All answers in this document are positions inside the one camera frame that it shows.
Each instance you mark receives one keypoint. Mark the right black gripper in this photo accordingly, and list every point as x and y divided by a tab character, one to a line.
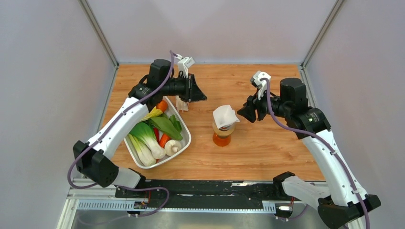
253	103

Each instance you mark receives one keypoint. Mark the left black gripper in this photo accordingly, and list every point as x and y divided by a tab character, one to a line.
193	93

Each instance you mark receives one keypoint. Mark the white paper coffee filter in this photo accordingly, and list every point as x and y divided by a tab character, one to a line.
224	116

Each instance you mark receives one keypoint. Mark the orange glass carafe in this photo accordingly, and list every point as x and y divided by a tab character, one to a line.
221	141

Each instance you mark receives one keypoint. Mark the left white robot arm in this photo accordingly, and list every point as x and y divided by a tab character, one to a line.
165	78

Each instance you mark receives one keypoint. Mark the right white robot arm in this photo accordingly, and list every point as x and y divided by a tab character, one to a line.
343	202

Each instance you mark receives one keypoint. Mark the white vegetable tray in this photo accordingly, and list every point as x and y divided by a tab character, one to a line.
185	142

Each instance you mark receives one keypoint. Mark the orange tomato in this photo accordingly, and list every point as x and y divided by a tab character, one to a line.
163	106

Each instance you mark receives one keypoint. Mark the green leafy vegetable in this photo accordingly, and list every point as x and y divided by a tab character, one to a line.
168	125

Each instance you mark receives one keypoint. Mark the yellow napa cabbage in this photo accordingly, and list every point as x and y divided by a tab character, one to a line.
153	113

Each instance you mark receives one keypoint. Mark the red chili pepper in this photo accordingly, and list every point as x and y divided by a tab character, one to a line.
156	133

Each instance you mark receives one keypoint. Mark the orange carrot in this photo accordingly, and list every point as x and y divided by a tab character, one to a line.
164	139

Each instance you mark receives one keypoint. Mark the white mushroom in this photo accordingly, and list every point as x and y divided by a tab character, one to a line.
172	147

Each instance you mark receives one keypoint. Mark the green bok choy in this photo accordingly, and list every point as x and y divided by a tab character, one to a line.
144	133

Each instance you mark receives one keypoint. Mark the pale bok choy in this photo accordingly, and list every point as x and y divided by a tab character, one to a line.
143	152

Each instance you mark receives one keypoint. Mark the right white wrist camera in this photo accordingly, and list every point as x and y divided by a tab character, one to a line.
261	81

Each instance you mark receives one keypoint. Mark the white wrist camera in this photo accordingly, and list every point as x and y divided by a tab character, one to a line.
184	64
261	81

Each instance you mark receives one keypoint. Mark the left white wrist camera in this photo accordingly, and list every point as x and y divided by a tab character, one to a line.
184	64

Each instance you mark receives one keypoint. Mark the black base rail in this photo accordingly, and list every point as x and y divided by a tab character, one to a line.
207	194

